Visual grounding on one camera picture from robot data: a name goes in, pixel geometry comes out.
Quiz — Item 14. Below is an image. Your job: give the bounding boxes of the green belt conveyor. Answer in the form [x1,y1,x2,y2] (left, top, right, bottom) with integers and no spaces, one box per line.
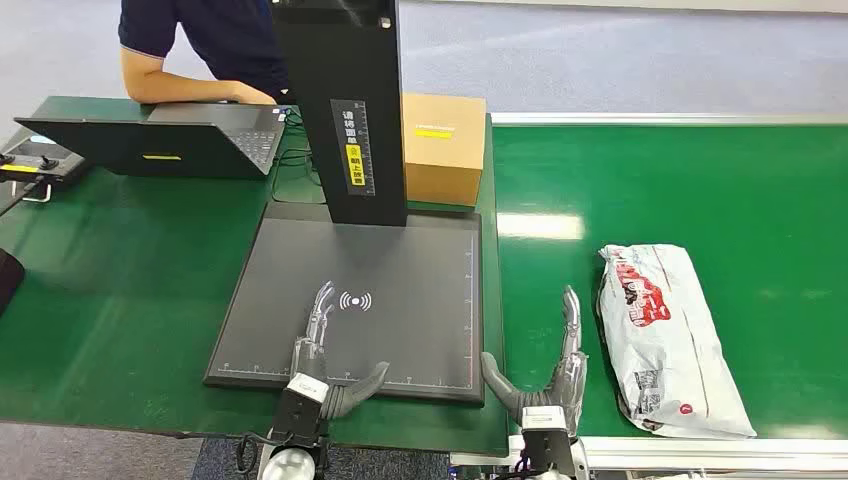
[450,111,848,480]

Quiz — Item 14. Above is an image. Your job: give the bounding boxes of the person's right hand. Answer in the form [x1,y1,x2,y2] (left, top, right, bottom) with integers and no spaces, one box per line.
[228,80,280,107]

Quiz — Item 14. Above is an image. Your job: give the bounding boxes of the white red-printed plastic mailer package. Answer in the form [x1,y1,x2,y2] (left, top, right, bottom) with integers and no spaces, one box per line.
[596,243,759,441]

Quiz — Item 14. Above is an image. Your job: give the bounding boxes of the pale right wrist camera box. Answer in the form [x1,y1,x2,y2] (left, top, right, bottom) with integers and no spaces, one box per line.
[520,405,572,436]

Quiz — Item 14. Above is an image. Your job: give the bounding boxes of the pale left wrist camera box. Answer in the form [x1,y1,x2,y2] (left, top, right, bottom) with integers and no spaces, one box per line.
[285,372,331,405]

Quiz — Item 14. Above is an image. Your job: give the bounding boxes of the black cables behind column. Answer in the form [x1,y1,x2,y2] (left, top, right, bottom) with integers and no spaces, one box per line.
[270,107,327,207]

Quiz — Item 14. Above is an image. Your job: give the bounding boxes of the black weighing device column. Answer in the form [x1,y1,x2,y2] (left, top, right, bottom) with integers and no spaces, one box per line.
[269,0,409,229]

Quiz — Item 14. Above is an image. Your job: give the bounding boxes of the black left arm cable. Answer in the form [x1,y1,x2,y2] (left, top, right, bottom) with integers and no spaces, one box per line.
[234,430,281,476]

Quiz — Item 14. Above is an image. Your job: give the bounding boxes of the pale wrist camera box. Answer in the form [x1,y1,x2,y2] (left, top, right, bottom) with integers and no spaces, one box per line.
[285,372,331,405]
[520,405,572,436]

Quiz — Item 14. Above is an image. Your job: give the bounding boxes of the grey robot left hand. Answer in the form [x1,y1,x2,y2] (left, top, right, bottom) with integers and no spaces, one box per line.
[290,280,391,421]

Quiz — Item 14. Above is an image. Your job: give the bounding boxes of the black joystick remote controller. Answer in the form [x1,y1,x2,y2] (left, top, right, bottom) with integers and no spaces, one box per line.
[0,128,92,204]

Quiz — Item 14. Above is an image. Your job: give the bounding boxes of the black weighing device platform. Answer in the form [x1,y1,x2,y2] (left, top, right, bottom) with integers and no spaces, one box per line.
[202,201,487,407]

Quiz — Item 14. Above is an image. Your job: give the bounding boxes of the black rounded object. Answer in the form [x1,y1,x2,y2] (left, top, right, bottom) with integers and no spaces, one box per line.
[0,247,27,319]

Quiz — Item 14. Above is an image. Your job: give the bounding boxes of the person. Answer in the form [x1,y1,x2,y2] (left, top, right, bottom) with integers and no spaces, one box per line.
[117,0,293,107]

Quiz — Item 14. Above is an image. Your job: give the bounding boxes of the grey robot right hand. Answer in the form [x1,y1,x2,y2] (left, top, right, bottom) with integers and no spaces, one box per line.
[480,285,590,427]

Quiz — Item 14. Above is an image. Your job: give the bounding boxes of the brown cardboard box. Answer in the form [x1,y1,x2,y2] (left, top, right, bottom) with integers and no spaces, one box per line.
[400,91,489,208]

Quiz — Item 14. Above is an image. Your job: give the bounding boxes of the black laptop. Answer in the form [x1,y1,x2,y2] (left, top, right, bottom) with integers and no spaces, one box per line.
[13,101,290,182]

